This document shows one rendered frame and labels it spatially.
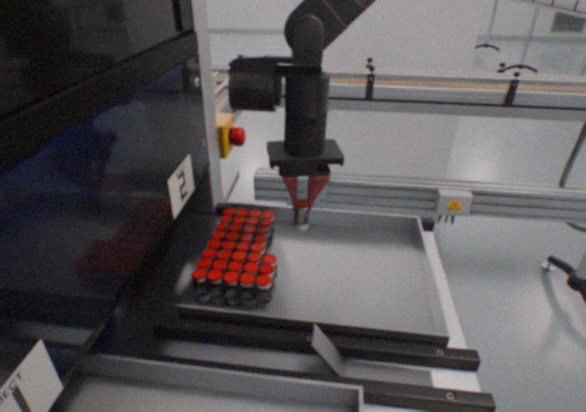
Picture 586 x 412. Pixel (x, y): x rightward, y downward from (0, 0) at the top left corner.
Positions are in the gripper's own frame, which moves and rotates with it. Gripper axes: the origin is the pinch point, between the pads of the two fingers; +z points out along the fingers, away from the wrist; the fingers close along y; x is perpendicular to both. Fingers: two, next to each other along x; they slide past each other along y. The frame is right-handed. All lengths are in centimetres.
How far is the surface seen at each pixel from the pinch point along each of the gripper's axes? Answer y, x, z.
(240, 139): 8.8, -22.4, -1.3
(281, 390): 5.5, 24.4, 8.3
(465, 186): -77, -74, 42
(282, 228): 2.0, -7.8, 9.9
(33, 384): 25.1, 30.3, -4.3
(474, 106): -70, -71, 10
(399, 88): -45, -77, 5
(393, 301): -11.7, 11.7, 9.6
